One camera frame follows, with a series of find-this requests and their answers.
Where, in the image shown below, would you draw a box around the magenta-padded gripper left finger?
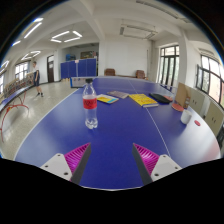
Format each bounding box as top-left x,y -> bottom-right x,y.
40,142 -> 92,185

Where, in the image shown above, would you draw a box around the person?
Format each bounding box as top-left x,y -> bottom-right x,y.
31,61 -> 45,98

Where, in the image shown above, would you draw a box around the grey-brown notebook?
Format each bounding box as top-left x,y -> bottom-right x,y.
106,90 -> 130,100

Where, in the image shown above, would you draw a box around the wide black framed window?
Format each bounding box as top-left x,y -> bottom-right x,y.
195,54 -> 224,108

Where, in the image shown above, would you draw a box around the group of ceiling lights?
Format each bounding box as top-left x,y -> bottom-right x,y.
0,17 -> 83,73

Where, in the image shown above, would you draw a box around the brown armchair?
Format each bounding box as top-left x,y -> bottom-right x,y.
103,68 -> 116,77
135,69 -> 147,80

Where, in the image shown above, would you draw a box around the small yellow and blue book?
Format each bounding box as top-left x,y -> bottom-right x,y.
96,93 -> 120,105

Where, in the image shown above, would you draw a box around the large yellow book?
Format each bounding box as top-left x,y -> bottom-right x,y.
128,93 -> 160,109

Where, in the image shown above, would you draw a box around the white two-door cabinet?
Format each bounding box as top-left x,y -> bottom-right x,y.
203,101 -> 224,129
188,87 -> 206,116

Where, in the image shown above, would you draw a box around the small black framed window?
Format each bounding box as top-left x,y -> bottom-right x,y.
14,61 -> 30,81

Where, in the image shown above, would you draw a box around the clear bottle with red label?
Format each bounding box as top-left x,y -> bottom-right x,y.
82,78 -> 99,130

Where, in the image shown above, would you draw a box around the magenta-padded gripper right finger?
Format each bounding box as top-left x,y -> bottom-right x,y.
131,143 -> 183,186

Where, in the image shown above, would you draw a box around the dark door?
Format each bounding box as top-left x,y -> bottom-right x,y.
46,54 -> 55,83

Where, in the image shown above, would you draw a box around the black bin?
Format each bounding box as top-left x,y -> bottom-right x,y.
217,124 -> 224,148

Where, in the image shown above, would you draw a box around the brown cardboard box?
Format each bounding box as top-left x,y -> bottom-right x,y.
174,82 -> 191,108

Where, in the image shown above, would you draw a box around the white mug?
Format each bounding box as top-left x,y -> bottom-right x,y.
180,109 -> 193,125

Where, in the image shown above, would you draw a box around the blue partition screens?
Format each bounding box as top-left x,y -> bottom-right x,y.
60,58 -> 98,80

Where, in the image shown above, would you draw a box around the blue table with red legs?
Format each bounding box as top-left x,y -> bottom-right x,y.
0,73 -> 36,143

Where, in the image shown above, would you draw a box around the tall black framed window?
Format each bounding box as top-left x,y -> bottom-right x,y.
158,45 -> 180,88

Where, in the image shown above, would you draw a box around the ceiling air conditioner unit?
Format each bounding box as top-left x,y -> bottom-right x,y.
119,23 -> 158,40

